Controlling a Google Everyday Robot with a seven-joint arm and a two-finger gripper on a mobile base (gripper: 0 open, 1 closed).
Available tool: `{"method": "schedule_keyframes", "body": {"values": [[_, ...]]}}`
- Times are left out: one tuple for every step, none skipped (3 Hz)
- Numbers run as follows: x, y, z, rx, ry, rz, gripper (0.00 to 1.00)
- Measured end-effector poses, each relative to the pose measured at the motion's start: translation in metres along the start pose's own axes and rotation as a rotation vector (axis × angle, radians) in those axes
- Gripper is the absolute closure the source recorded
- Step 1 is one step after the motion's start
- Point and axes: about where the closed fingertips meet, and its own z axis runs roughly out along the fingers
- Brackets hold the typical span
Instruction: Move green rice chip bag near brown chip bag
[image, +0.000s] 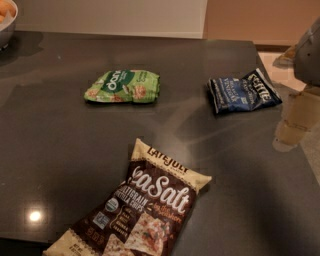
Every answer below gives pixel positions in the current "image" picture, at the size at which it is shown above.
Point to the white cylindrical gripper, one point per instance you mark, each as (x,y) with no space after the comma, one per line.
(309,55)

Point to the green rice chip bag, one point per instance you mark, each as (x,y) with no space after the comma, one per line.
(136,86)

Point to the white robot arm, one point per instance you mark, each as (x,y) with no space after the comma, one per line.
(306,62)

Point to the blue kettle chip bag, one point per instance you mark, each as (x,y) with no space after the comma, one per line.
(250,93)

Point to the brown tortilla chip bag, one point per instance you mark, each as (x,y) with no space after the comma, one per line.
(143,216)

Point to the metal bowl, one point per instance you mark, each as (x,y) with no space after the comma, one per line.
(7,27)

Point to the orange fruit in bowl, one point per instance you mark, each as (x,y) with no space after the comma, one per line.
(6,8)

